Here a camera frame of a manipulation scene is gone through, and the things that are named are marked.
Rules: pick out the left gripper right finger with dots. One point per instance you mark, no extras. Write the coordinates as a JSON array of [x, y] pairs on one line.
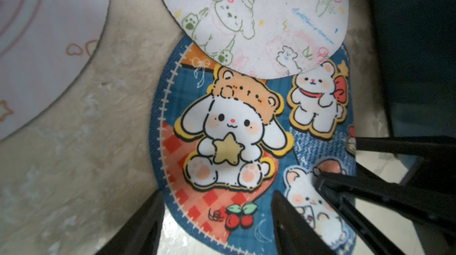
[[293, 236]]

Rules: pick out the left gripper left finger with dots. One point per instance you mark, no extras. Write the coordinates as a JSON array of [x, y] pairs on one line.
[[141, 234]]

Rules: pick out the white butterfly coaster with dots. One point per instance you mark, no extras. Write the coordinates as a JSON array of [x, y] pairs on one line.
[[266, 39]]

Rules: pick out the pink kitty coaster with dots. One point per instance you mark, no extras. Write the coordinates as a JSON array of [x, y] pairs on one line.
[[45, 44]]

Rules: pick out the dark blue cartoon coaster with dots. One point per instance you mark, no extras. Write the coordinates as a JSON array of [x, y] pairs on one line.
[[222, 143]]

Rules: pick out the teal plastic storage box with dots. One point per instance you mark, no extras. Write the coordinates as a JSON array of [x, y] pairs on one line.
[[416, 44]]

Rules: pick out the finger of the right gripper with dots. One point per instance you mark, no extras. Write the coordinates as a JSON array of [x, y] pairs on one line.
[[433, 209], [423, 146]]

